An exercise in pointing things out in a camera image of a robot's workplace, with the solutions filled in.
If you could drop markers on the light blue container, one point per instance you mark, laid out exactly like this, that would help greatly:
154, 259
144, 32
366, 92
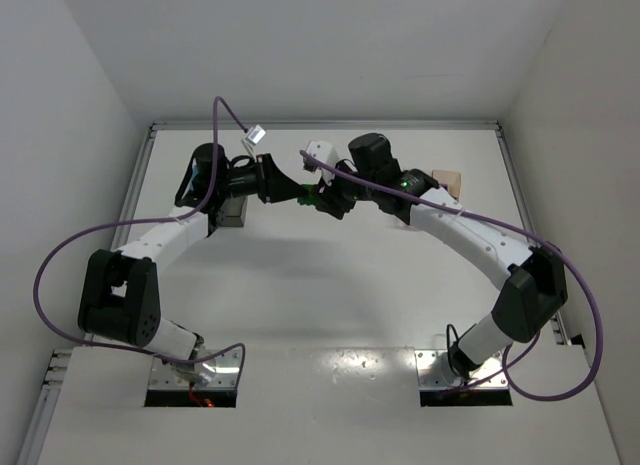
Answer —
194, 183

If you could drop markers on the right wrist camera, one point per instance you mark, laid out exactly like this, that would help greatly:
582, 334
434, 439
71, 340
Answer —
325, 153

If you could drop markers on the green lego brick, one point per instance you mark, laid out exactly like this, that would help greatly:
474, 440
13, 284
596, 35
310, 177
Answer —
311, 196

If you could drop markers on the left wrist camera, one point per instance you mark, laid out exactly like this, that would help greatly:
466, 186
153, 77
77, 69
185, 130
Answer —
253, 136

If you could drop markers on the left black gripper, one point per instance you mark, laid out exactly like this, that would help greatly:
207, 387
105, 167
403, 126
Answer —
265, 178

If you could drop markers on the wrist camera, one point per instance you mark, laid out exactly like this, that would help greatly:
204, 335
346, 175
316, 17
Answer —
325, 153
253, 136

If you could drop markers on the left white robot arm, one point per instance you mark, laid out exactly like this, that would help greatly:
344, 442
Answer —
120, 300

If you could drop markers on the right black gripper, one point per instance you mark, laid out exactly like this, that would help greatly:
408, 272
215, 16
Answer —
331, 199

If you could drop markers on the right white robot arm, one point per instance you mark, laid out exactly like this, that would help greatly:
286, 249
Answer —
530, 280

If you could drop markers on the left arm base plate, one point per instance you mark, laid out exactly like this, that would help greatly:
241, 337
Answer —
218, 374

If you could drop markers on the wooden container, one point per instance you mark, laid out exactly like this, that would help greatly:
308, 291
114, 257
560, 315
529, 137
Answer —
450, 180

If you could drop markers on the dark grey container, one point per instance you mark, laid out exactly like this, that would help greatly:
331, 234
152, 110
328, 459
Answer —
232, 213

